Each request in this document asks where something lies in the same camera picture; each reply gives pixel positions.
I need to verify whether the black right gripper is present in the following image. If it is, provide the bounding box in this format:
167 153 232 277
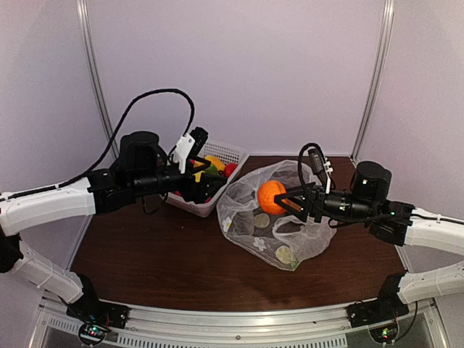
274 182 376 224

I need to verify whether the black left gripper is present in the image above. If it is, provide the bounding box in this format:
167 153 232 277
130 157 228 204

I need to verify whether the orange fruit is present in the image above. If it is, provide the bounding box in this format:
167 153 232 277
257 180 286 215

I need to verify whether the clear printed plastic bag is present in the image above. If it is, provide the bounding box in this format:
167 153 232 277
217 159 336 271

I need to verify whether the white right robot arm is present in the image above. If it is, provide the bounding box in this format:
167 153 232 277
273 161 463 320

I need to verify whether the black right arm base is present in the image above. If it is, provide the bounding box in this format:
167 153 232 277
346 273 410 345

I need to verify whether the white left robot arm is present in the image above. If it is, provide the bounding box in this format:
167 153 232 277
1 127 226 322

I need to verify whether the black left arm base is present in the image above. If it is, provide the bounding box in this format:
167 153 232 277
61 273 129 347

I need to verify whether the orange-yellow fruit in basket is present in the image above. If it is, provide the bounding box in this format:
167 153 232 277
205 155 225 172

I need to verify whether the red fruit in basket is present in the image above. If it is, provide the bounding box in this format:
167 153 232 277
223 162 238 178

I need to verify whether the white perforated plastic basket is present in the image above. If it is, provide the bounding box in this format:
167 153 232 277
167 139 249 218

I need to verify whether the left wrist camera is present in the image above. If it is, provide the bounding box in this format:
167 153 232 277
171 127 209 174

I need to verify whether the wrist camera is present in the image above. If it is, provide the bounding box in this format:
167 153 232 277
171 127 209 174
308 148 333 194

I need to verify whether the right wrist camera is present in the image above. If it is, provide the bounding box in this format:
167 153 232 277
308 148 333 194

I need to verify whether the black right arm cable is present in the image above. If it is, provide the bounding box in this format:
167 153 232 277
297 142 418 228

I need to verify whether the left aluminium corner post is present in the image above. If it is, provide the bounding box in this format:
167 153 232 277
76 0 113 140

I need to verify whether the aluminium corner post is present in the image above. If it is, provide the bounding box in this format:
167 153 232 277
350 0 394 164
76 0 113 140

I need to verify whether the right aluminium corner post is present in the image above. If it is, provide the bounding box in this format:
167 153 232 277
350 0 394 164

